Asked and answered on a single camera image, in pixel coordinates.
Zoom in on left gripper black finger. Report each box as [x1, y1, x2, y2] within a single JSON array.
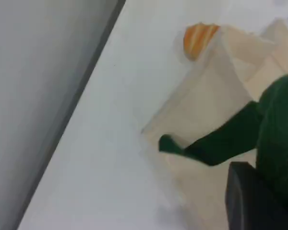
[[225, 161, 288, 230]]

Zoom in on long ridged orange bread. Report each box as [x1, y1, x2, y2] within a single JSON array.
[[183, 23, 220, 62]]

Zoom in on white canvas bag green handles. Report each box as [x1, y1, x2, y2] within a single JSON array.
[[140, 18, 288, 230]]

